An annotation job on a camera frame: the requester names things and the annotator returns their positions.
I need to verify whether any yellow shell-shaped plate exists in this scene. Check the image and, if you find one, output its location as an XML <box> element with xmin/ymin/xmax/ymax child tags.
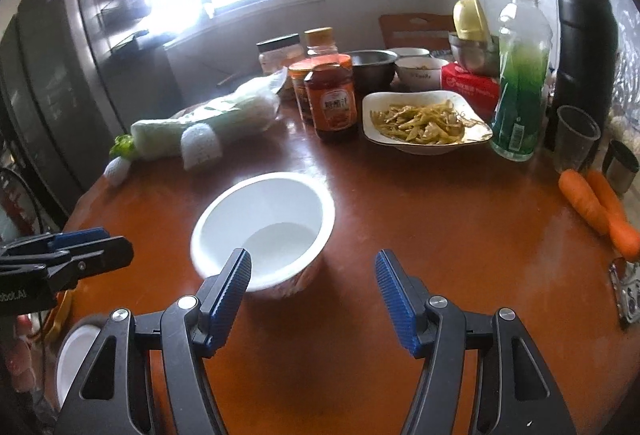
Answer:
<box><xmin>41</xmin><ymin>290</ymin><xmax>74</xmax><ymax>345</ymax></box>

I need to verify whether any red paper noodle bowl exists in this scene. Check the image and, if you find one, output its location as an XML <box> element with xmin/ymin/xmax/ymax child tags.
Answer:
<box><xmin>190</xmin><ymin>172</ymin><xmax>336</xmax><ymax>299</ymax></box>
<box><xmin>54</xmin><ymin>314</ymin><xmax>106</xmax><ymax>409</ymax></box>

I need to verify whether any person's left hand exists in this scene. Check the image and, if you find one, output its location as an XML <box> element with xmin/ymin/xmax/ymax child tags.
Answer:
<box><xmin>1</xmin><ymin>315</ymin><xmax>36</xmax><ymax>393</ymax></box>

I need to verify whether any left foam-netted fruit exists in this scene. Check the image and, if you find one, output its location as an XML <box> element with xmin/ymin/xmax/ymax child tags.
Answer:
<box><xmin>103</xmin><ymin>157</ymin><xmax>132</xmax><ymax>187</ymax></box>

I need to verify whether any foam-netted fruit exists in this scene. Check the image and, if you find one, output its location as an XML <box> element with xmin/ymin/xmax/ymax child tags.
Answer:
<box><xmin>103</xmin><ymin>157</ymin><xmax>132</xmax><ymax>187</ymax></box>
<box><xmin>180</xmin><ymin>123</ymin><xmax>222</xmax><ymax>171</ymax></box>

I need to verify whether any green leaf lettuce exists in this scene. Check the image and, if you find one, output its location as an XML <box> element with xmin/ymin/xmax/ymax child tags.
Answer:
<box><xmin>110</xmin><ymin>134</ymin><xmax>139</xmax><ymax>161</ymax></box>

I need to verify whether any round wooden table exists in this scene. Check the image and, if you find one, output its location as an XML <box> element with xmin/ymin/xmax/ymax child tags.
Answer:
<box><xmin>67</xmin><ymin>106</ymin><xmax>639</xmax><ymax>434</ymax></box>

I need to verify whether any dark grey refrigerator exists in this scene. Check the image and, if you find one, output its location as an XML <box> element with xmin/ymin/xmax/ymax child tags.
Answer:
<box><xmin>1</xmin><ymin>0</ymin><xmax>184</xmax><ymax>221</ymax></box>

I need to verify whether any right foam-netted fruit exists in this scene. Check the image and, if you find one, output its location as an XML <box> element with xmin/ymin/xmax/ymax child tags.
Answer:
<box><xmin>180</xmin><ymin>123</ymin><xmax>222</xmax><ymax>171</ymax></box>

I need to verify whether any orange carrot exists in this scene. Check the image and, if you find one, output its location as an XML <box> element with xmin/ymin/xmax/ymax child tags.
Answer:
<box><xmin>586</xmin><ymin>170</ymin><xmax>639</xmax><ymax>262</ymax></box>
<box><xmin>559</xmin><ymin>170</ymin><xmax>608</xmax><ymax>236</ymax></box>

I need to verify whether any white dish of food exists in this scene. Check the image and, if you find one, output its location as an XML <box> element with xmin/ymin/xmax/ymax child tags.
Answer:
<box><xmin>362</xmin><ymin>91</ymin><xmax>492</xmax><ymax>156</ymax></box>

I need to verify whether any wrapped napa cabbage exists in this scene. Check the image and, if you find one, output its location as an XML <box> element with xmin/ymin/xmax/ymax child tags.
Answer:
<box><xmin>130</xmin><ymin>68</ymin><xmax>288</xmax><ymax>160</ymax></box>

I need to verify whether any wooden chair with armrest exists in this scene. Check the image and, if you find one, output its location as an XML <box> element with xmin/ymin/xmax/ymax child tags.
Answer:
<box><xmin>216</xmin><ymin>72</ymin><xmax>255</xmax><ymax>90</ymax></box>

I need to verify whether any red tissue box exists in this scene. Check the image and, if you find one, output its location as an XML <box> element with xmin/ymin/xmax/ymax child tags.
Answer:
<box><xmin>440</xmin><ymin>62</ymin><xmax>499</xmax><ymax>122</ymax></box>

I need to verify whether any small clear plastic cup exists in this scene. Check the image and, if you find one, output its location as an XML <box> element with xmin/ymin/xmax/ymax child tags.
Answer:
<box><xmin>553</xmin><ymin>105</ymin><xmax>601</xmax><ymax>173</ymax></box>

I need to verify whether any small steel cup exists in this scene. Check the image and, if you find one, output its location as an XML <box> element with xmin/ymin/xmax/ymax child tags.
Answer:
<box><xmin>602</xmin><ymin>140</ymin><xmax>639</xmax><ymax>196</ymax></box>

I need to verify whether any white ceramic bowl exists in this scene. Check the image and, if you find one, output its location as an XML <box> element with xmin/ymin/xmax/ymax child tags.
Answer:
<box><xmin>395</xmin><ymin>56</ymin><xmax>448</xmax><ymax>92</ymax></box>

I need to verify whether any dark steel bowl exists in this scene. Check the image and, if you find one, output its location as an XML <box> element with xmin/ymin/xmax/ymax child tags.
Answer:
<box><xmin>347</xmin><ymin>50</ymin><xmax>398</xmax><ymax>96</ymax></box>

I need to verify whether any brown sauce bottle yellow cap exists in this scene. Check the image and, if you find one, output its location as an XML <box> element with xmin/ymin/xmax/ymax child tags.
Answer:
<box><xmin>304</xmin><ymin>27</ymin><xmax>358</xmax><ymax>142</ymax></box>

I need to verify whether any red chili sauce jar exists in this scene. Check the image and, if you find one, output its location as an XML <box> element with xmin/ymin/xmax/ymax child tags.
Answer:
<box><xmin>288</xmin><ymin>58</ymin><xmax>318</xmax><ymax>124</ymax></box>

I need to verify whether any clear jar black lid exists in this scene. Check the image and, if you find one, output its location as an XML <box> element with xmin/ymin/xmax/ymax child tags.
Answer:
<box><xmin>256</xmin><ymin>33</ymin><xmax>306</xmax><ymax>74</ymax></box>

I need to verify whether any brown wooden chair back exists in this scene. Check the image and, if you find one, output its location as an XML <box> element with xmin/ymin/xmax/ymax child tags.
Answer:
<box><xmin>378</xmin><ymin>13</ymin><xmax>456</xmax><ymax>51</ymax></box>

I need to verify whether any black thermos flask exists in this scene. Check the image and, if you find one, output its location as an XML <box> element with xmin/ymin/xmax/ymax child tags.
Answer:
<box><xmin>544</xmin><ymin>0</ymin><xmax>618</xmax><ymax>151</ymax></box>

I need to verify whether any yellow cup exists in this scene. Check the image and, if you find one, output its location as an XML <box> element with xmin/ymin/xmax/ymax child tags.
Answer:
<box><xmin>452</xmin><ymin>0</ymin><xmax>490</xmax><ymax>42</ymax></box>

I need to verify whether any green drink plastic bottle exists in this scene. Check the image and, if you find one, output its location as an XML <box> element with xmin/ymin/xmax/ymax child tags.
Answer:
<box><xmin>490</xmin><ymin>0</ymin><xmax>552</xmax><ymax>162</ymax></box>

